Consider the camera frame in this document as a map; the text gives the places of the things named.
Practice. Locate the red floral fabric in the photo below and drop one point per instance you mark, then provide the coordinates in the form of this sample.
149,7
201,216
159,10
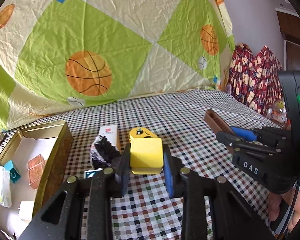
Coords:
253,79

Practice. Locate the white power adapter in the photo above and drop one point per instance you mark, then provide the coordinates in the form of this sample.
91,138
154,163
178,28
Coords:
26,210

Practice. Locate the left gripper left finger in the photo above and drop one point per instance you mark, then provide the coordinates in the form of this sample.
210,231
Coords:
122,174

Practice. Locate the panda face card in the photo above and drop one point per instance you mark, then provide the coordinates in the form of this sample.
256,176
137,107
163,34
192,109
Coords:
91,173

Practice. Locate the dental floss pick box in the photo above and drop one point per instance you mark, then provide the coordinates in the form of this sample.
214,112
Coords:
5,189

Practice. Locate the yellow square block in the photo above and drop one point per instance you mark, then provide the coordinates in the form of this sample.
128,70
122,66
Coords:
146,156

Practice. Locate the yellow cartoon face block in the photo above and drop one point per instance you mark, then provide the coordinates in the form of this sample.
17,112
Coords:
141,132

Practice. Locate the white Oriental Club box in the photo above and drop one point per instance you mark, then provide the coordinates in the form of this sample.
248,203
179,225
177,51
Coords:
112,135

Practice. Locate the blue toy brick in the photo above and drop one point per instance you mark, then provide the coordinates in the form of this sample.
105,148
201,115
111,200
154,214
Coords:
15,176

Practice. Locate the checkered tablecloth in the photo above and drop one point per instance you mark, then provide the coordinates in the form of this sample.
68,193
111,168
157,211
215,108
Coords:
146,211

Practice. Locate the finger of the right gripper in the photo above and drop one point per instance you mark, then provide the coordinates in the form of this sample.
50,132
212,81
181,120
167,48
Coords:
236,145
247,134

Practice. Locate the brown comb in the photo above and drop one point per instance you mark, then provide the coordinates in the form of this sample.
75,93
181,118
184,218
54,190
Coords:
216,123

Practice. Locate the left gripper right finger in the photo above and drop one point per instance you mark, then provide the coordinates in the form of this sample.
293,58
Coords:
171,168

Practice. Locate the wooden door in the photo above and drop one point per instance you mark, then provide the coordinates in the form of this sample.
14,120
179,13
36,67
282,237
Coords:
290,30

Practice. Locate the copper pink block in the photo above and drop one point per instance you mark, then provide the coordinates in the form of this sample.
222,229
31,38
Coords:
36,167

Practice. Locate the gold tin box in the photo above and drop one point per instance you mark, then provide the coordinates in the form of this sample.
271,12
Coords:
53,141

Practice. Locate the basketball pattern bedsheet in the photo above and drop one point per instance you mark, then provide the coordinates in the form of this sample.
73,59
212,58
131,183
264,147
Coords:
59,55

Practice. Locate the plastic bag with toys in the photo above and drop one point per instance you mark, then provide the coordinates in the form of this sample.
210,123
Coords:
277,113

